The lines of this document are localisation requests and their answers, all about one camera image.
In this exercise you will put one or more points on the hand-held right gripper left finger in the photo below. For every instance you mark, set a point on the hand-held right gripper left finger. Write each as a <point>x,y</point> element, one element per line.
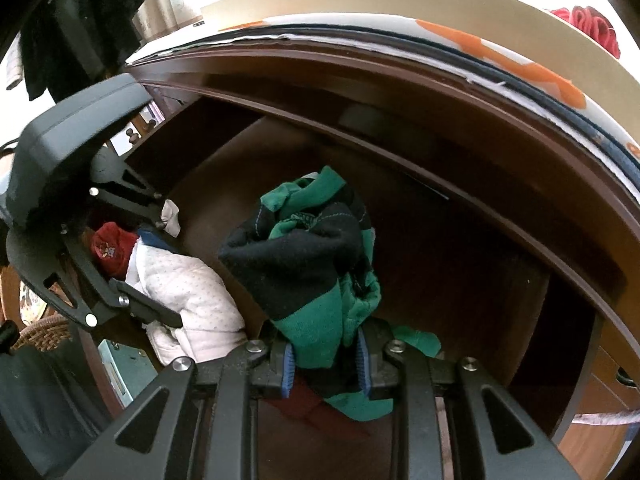
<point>286,372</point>

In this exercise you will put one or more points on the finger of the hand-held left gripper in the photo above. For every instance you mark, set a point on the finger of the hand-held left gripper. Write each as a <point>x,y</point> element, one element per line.
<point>150,310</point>
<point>135,195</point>

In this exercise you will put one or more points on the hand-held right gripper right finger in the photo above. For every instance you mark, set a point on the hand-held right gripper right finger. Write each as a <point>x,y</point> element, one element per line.
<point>363,365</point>

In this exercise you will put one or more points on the white dotted underwear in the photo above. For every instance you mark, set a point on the white dotted underwear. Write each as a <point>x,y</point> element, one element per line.
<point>185,285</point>

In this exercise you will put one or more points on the red underwear with cartoon print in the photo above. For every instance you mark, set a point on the red underwear with cartoon print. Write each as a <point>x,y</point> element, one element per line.
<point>112,250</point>

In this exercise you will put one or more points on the green and black striped underwear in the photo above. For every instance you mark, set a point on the green and black striped underwear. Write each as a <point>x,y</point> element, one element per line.
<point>300,260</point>

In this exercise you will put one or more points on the wooden dresser drawer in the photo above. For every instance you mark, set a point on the wooden dresser drawer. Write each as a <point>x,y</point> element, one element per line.
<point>440,270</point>

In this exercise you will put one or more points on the maroon cloth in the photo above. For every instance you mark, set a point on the maroon cloth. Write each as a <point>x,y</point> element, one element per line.
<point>305,405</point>

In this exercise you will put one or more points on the pale green box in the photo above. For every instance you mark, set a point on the pale green box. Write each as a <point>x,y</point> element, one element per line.
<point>117,367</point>

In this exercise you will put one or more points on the wicker basket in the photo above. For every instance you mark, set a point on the wicker basket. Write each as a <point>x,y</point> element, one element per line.
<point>40,332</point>

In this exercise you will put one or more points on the dark hanging clothes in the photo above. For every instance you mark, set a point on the dark hanging clothes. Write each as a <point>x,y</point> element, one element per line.
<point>75,35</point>

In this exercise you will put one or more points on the cream and orange curtain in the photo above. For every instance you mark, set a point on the cream and orange curtain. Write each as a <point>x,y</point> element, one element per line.
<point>150,0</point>

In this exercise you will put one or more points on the white orange-printed table cover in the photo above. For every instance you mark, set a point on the white orange-printed table cover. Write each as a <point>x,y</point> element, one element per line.
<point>350,27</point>

